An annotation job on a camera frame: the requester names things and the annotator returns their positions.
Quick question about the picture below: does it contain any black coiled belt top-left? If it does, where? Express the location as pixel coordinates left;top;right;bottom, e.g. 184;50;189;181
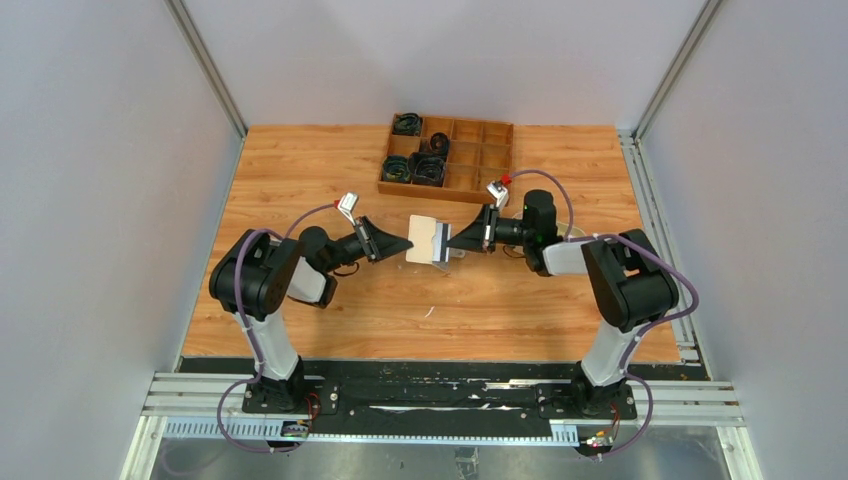
392;112;423;137

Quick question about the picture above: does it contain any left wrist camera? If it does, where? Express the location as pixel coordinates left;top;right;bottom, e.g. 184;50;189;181
334;192;359;225

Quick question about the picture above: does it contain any beige plate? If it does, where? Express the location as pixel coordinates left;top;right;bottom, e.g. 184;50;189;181
556;221;587;239

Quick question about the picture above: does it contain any white leather card holder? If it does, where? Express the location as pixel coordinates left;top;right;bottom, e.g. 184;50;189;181
405;215;466;271

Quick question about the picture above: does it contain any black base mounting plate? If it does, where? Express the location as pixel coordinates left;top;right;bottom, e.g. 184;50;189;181
178;357;710;439

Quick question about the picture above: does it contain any right aluminium corner post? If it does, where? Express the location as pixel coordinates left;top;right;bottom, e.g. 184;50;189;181
631;0;725;143

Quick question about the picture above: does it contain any wooden compartment tray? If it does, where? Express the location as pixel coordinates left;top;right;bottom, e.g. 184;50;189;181
376;113;514;204

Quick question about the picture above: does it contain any black coiled belt middle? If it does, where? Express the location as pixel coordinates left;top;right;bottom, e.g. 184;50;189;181
428;132;450;157

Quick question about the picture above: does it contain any aluminium corner post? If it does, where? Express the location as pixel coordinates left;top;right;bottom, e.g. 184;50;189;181
164;0;249;141
631;0;725;143

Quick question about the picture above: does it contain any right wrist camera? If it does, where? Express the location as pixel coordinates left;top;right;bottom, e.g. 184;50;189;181
486;173;512;210

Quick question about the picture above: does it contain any dark coiled belt bottom-left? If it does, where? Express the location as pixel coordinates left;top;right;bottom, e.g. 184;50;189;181
381;155;411;184

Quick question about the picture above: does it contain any black coiled belt bottom-middle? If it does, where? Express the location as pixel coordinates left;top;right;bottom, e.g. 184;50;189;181
409;152;446;187

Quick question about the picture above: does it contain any aluminium frame rail front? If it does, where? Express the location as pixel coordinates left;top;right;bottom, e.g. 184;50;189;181
122;373;762;479

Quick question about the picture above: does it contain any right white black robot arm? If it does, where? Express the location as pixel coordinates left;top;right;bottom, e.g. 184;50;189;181
447;190;680;417

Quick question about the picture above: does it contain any right side aluminium rail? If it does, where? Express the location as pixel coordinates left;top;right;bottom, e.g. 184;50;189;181
617;129;711;380

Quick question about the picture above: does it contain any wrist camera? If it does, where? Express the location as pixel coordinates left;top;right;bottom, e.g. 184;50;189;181
334;192;359;225
486;173;512;210

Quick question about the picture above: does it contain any left aluminium corner post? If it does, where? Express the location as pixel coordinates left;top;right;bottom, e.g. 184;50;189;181
164;0;249;141

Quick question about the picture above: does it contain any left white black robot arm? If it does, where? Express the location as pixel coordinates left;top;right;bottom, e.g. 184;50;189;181
209;216;413;412

